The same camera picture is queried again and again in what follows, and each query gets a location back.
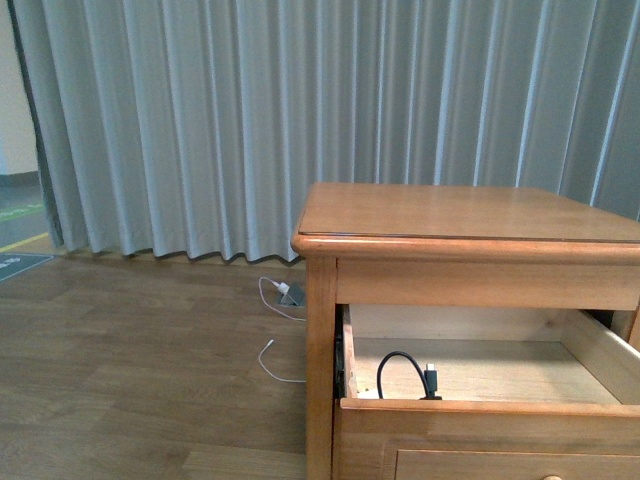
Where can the wooden drawer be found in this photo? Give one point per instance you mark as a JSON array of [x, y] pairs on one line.
[[483, 393]]

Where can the open metal floor socket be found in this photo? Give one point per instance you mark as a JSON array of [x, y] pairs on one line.
[[295, 298]]

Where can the wooden nightstand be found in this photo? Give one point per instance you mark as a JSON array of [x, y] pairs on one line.
[[452, 246]]

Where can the grey pleated curtain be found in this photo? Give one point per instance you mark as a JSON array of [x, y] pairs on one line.
[[198, 126]]

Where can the grey floor sign sticker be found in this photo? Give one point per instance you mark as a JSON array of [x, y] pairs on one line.
[[13, 264]]

